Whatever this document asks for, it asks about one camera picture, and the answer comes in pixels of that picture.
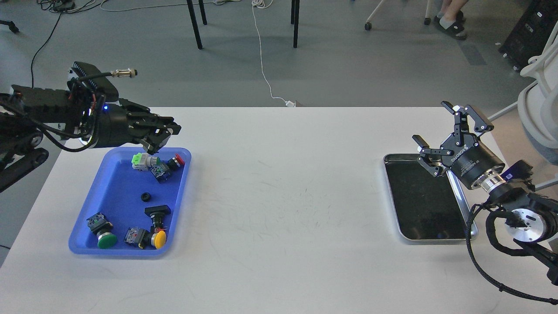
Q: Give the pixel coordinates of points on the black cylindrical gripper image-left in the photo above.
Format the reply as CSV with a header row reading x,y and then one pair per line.
x,y
129,122

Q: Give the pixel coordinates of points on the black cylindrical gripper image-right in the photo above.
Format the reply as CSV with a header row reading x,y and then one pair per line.
x,y
462,152

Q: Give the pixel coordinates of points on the small black gear in tray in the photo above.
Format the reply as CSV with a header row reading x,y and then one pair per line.
x,y
146,197

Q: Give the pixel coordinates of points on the silver metal tray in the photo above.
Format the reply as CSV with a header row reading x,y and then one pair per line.
x,y
427,209

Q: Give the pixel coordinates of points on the blue plastic tray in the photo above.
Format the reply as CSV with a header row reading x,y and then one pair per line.
x,y
116,192

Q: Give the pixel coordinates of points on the white office chair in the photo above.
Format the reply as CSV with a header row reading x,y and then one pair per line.
x,y
537,104

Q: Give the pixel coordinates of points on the person foot in sandal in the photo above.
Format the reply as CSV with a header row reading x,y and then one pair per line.
x,y
450,18

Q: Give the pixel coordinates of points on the black equipment case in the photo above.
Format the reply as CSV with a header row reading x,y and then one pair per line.
x,y
530,34

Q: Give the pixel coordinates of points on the black table leg left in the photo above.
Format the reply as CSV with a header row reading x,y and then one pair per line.
x,y
193,19

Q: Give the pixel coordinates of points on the black table leg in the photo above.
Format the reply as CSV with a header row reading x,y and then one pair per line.
x,y
193,19
294,20

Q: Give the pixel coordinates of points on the black table leg right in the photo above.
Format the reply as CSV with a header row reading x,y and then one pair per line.
x,y
294,20

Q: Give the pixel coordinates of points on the green white switch block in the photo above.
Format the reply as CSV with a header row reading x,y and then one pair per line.
x,y
144,161

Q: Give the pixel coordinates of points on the red push button switch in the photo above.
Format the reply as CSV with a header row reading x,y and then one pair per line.
x,y
175,162

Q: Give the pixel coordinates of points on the blue grey switch block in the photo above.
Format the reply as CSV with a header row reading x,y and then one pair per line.
x,y
161,171

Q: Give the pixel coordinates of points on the black selector switch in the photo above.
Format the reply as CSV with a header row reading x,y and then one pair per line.
x,y
157,214

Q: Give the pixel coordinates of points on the yellow push button switch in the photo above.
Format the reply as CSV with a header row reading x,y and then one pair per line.
x,y
156,239

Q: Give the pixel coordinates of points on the green push button switch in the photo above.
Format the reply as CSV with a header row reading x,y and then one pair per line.
x,y
99,225

